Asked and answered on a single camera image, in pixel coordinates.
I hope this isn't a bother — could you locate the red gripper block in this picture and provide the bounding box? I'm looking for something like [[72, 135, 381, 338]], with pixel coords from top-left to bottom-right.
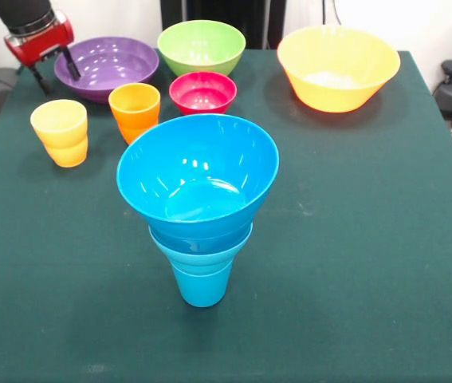
[[3, 10, 82, 97]]

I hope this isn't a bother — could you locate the purple bowl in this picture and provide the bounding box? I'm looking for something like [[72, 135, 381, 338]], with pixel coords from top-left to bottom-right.
[[53, 36, 160, 105]]

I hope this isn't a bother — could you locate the large blue bowl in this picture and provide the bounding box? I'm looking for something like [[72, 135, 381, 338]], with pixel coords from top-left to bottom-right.
[[116, 113, 281, 240]]

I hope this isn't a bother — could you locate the shallow blue bowl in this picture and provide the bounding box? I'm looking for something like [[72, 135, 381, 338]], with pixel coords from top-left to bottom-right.
[[148, 221, 254, 256]]

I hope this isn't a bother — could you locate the small ribbed teal bowl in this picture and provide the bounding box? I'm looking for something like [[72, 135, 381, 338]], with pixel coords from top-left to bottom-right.
[[148, 225, 254, 277]]

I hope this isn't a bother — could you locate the blue cup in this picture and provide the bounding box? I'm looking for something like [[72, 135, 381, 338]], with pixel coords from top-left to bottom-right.
[[171, 261, 234, 309]]

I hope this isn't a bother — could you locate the yellow cup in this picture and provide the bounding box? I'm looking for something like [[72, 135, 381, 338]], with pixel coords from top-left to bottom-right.
[[29, 99, 89, 168]]

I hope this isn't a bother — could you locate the orange cup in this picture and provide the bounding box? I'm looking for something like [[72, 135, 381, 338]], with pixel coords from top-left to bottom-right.
[[108, 82, 162, 145]]

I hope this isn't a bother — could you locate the green bowl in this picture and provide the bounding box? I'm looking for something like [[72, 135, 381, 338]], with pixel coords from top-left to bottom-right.
[[157, 19, 247, 77]]

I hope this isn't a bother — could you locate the pink red bowl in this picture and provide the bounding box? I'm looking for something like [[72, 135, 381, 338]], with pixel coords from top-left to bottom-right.
[[168, 71, 238, 116]]

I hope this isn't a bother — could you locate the large yellow bowl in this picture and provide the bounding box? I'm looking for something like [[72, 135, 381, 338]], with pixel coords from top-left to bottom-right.
[[277, 26, 402, 114]]

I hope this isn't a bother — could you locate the dark green tablecloth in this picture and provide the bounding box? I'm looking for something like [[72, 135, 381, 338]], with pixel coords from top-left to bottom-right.
[[0, 46, 452, 383]]

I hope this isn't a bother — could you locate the black wall cable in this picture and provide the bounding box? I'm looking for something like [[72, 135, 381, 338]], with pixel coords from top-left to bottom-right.
[[320, 0, 344, 28]]

